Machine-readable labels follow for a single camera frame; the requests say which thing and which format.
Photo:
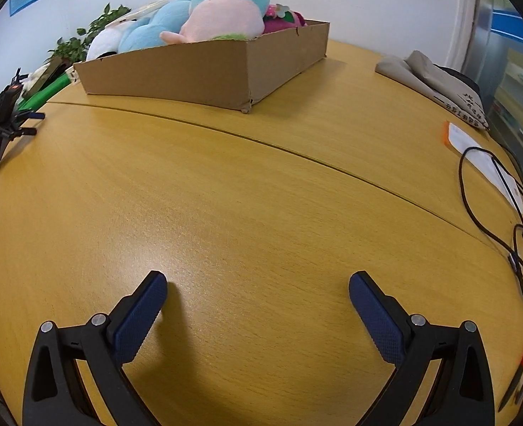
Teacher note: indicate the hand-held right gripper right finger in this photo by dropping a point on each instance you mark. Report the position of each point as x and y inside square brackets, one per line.
[379, 321]

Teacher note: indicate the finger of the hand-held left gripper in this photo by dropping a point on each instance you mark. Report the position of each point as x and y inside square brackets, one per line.
[24, 132]
[33, 116]

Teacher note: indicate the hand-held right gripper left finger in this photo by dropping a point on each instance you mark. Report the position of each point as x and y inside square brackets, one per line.
[141, 319]

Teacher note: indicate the cardboard box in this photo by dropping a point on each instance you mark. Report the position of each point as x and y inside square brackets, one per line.
[177, 75]

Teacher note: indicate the pink and teal plush toy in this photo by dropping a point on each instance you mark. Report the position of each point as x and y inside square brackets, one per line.
[226, 9]

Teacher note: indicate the dark olive board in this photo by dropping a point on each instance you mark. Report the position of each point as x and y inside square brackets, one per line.
[51, 71]

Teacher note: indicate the green potted plant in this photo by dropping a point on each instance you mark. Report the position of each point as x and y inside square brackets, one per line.
[73, 46]

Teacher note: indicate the panda plush toy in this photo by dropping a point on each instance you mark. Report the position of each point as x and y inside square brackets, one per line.
[104, 42]

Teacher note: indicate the blue plush toy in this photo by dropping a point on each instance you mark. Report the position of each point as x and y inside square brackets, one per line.
[155, 26]

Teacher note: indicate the white framed board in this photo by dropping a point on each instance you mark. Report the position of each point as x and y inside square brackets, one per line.
[141, 10]

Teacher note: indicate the white paper sheet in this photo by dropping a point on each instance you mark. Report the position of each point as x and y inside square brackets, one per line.
[470, 146]

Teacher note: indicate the grey cloth bag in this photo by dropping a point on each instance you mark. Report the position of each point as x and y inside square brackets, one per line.
[421, 75]

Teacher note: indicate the glass partition with blue stripe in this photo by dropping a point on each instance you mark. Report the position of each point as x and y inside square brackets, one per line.
[510, 53]

